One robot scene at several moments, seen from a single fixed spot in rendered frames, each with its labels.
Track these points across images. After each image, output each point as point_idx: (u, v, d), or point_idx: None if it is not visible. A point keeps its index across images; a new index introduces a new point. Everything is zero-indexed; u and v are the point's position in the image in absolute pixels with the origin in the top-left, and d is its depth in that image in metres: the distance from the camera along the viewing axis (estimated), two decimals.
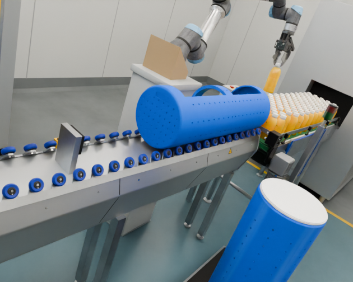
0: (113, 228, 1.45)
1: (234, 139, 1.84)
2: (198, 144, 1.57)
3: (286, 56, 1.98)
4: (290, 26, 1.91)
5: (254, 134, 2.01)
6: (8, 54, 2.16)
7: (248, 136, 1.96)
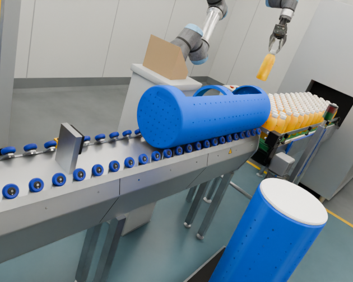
0: (113, 228, 1.45)
1: (233, 138, 1.84)
2: (198, 144, 1.57)
3: (282, 43, 1.92)
4: (289, 12, 1.87)
5: (253, 134, 2.01)
6: (8, 54, 2.16)
7: (247, 135, 1.95)
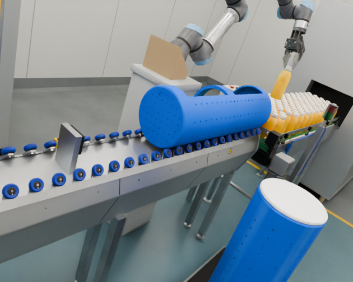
0: (113, 228, 1.45)
1: (233, 136, 1.84)
2: (199, 144, 1.57)
3: (297, 57, 1.73)
4: (301, 23, 1.69)
5: (252, 132, 2.01)
6: (8, 54, 2.16)
7: (247, 134, 1.95)
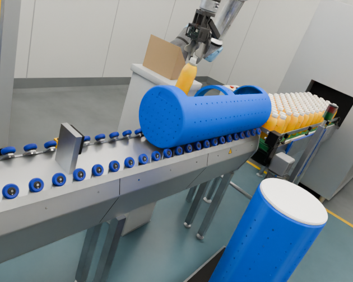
0: (113, 228, 1.45)
1: (233, 136, 1.84)
2: (199, 144, 1.57)
3: (203, 49, 1.32)
4: (207, 3, 1.23)
5: (252, 132, 2.01)
6: (8, 54, 2.16)
7: (247, 134, 1.95)
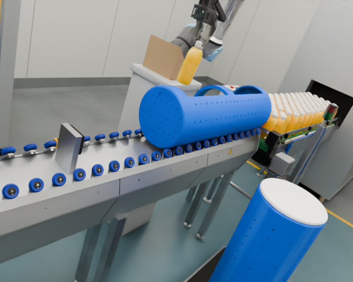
0: (113, 228, 1.45)
1: (233, 136, 1.84)
2: (199, 144, 1.57)
3: (209, 32, 1.29)
4: None
5: (252, 132, 2.01)
6: (8, 54, 2.16)
7: (247, 134, 1.95)
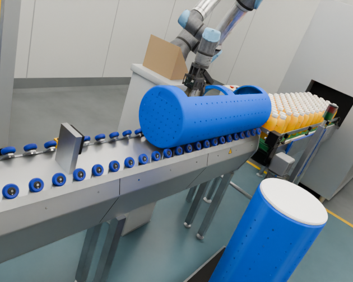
0: (113, 228, 1.45)
1: (233, 136, 1.84)
2: (199, 144, 1.57)
3: (198, 95, 1.48)
4: (201, 58, 1.38)
5: (252, 132, 2.01)
6: (8, 54, 2.16)
7: (247, 134, 1.95)
